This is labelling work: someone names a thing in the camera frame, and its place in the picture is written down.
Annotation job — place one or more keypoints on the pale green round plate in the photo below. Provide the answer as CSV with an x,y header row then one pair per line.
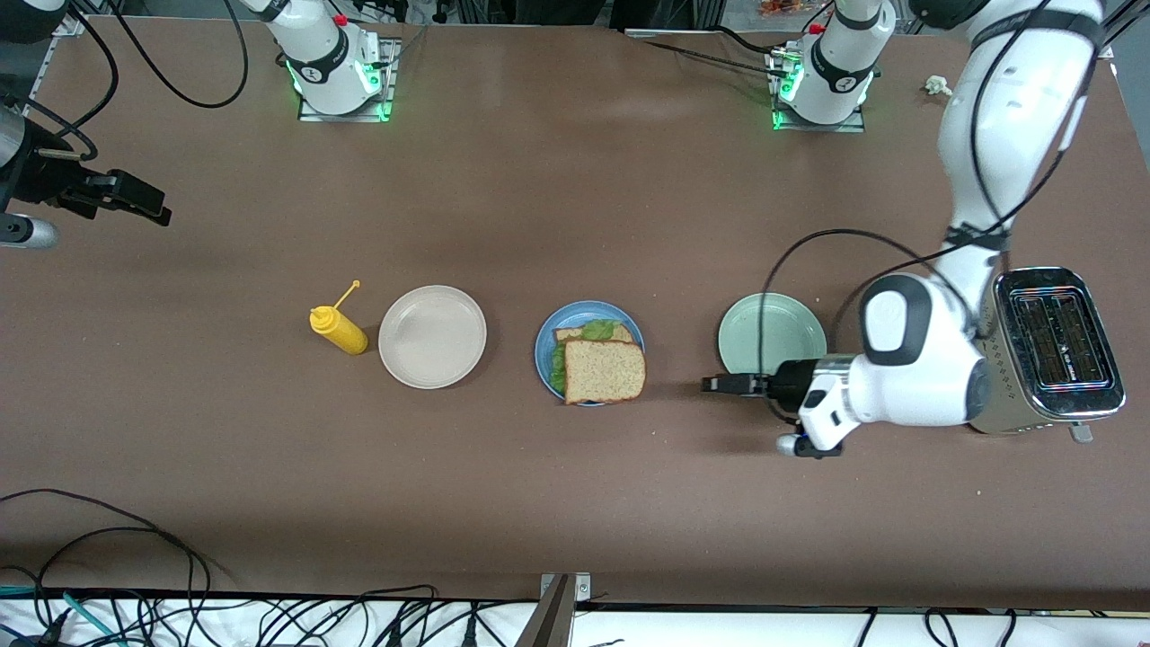
x,y
773,332

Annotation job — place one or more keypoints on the green lettuce leaf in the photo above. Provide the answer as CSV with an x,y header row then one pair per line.
x,y
597,329

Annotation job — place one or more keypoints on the aluminium frame rail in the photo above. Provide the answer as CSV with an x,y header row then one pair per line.
x,y
1119,27
72,22

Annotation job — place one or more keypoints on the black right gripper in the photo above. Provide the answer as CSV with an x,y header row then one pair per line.
x,y
43,180

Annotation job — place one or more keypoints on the beige round plate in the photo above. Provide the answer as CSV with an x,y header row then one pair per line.
x,y
432,337

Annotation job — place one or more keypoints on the white bench panel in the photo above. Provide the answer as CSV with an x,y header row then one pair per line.
x,y
719,633

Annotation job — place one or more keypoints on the yellow squeeze bottle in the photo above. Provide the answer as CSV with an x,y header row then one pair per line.
x,y
341,332

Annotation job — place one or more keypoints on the brown bread slice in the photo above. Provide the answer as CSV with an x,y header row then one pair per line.
x,y
568,334
604,371

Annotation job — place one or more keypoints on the blue round plate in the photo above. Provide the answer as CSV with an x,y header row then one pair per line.
x,y
544,350

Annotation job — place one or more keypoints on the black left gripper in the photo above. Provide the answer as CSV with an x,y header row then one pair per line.
x,y
788,379

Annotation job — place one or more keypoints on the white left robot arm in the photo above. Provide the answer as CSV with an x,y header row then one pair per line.
x,y
1015,135

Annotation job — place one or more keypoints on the beige chrome toaster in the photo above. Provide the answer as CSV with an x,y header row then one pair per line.
x,y
1069,341

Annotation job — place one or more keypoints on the aluminium frame post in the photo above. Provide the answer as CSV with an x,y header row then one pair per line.
x,y
550,620

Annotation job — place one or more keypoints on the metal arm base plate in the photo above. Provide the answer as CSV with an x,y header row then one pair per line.
x,y
346,118
818,128

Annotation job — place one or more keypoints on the orange snack packet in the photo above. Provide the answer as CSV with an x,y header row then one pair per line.
x,y
782,7

